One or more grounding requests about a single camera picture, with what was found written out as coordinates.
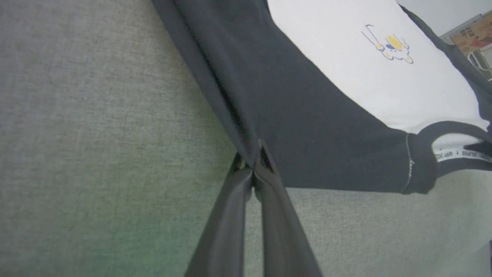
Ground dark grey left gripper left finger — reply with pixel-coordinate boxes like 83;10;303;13
184;152;254;277

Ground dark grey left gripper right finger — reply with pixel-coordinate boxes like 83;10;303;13
253;140;321;277

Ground black and white garment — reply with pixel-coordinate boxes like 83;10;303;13
151;0;492;195

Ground brown cardboard box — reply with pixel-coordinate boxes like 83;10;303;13
450;13;492;56

